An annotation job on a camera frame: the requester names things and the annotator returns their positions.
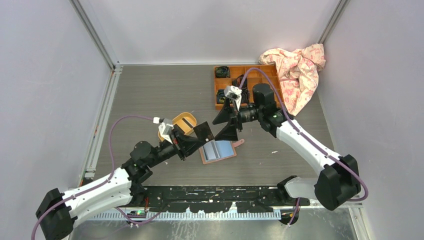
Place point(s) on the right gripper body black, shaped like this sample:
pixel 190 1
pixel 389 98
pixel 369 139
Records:
pixel 248 114

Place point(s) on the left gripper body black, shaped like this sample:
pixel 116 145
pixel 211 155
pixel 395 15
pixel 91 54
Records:
pixel 171 149

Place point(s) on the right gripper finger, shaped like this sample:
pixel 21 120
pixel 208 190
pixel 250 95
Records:
pixel 227 114
pixel 229 132

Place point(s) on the brown leather card holder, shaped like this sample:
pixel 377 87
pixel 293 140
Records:
pixel 226 148

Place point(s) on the yellow oval card tray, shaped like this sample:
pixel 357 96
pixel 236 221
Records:
pixel 177 121

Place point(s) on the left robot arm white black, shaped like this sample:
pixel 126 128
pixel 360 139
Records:
pixel 60 213

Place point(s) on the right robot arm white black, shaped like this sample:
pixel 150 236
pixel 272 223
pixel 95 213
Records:
pixel 337 179

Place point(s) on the rolled dark tie bottom-left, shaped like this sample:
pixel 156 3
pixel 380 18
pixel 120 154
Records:
pixel 220 96

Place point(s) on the rolled dark tie middle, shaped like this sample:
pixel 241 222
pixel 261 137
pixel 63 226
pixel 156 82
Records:
pixel 245 94

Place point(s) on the wooden compartment organizer box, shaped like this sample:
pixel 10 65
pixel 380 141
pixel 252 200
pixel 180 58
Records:
pixel 254 77

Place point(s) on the rolled dark tie top-left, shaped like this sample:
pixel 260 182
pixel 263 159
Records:
pixel 222 72

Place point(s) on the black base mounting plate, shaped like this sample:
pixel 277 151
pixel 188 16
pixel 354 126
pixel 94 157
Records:
pixel 214 199

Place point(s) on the pink floral crumpled cloth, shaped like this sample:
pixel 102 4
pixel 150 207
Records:
pixel 297 72

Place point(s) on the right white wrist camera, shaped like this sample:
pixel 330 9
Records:
pixel 234 94

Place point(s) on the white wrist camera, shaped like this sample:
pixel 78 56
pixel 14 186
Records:
pixel 234 94
pixel 165 127

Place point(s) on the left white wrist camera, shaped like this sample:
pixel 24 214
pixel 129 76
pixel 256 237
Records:
pixel 165 127

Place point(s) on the aluminium frame rail front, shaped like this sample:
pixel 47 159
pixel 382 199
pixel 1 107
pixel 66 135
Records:
pixel 139 214

